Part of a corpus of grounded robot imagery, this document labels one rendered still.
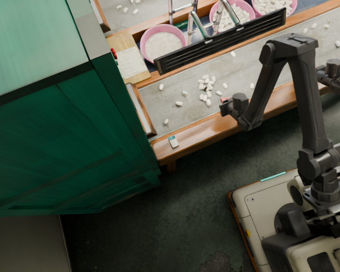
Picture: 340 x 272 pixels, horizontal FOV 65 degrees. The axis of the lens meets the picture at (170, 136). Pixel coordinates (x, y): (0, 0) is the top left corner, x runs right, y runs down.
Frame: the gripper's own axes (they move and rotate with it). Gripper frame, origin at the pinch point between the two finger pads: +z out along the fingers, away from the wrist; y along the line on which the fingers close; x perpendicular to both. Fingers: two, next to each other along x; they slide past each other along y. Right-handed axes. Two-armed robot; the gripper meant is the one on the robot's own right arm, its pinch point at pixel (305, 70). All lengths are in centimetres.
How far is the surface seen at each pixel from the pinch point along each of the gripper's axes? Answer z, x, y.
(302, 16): 27.9, -17.1, -20.3
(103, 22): 49, -49, 87
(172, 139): -3, 5, 79
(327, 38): 16.5, -3.8, -27.5
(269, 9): 40.4, -24.3, -7.3
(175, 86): 22, -10, 65
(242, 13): 44, -27, 9
